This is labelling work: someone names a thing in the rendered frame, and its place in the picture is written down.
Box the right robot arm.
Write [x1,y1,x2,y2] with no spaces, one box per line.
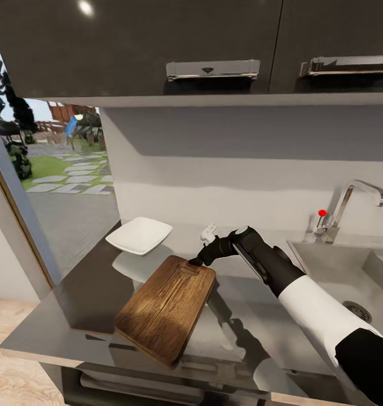
[188,223,383,406]

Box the cutting board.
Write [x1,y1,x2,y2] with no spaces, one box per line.
[113,255,216,366]

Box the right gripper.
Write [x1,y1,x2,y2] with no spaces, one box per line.
[188,235,229,267]

